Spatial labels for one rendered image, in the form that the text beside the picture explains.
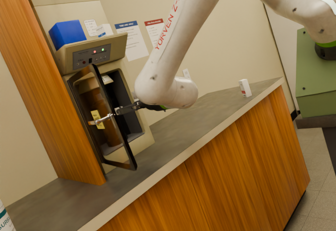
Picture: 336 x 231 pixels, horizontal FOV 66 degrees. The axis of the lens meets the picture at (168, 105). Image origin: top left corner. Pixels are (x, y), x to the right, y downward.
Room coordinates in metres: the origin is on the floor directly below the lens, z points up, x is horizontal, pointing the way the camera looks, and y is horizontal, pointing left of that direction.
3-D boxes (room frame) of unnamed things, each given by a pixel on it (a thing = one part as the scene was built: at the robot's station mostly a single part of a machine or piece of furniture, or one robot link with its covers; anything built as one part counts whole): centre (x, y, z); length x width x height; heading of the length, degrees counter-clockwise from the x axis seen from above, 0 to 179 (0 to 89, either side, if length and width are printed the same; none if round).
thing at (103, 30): (1.24, 0.16, 1.54); 0.05 x 0.05 x 0.06; 58
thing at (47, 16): (1.32, 0.34, 1.32); 0.32 x 0.25 x 0.77; 132
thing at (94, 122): (0.91, 0.25, 1.20); 0.10 x 0.05 x 0.03; 35
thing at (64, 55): (1.19, 0.21, 1.46); 0.32 x 0.11 x 0.10; 132
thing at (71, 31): (1.12, 0.29, 1.55); 0.10 x 0.10 x 0.09; 42
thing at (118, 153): (0.99, 0.27, 1.19); 0.30 x 0.01 x 0.40; 35
